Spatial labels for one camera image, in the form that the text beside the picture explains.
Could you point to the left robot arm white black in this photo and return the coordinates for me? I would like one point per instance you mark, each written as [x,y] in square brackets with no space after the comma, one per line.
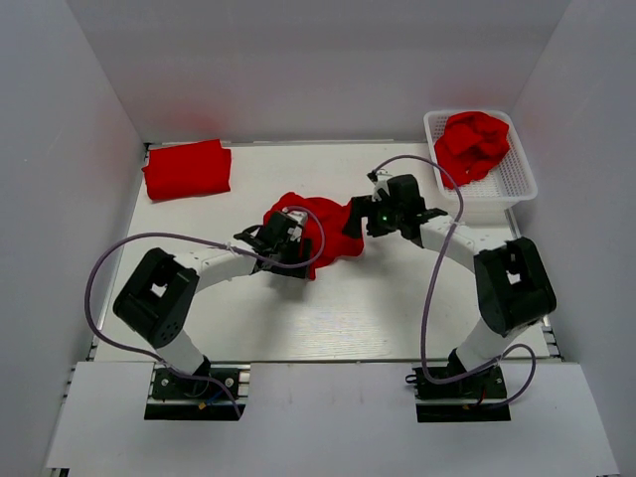
[156,299]

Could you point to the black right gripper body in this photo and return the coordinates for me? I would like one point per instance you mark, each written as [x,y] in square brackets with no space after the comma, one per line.
[383,215]

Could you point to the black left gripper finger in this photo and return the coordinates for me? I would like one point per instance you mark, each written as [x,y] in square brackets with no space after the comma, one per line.
[293,252]
[276,224]

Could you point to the red t shirt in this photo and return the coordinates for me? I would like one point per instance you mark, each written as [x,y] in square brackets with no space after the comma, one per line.
[472,144]
[188,170]
[332,216]

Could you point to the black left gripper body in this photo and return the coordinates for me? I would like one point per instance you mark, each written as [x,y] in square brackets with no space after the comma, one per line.
[285,249]

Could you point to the crumpled red t shirt in basket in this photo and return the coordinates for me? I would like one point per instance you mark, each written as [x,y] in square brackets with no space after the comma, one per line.
[472,144]

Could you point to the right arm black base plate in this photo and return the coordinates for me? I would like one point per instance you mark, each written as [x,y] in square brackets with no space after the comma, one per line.
[471,400]

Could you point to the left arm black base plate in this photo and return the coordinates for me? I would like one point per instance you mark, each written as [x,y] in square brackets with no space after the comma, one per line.
[174,399]

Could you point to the white front panel board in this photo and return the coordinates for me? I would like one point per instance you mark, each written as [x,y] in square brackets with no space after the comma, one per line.
[327,420]

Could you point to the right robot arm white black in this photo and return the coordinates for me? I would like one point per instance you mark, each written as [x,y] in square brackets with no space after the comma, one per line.
[513,289]

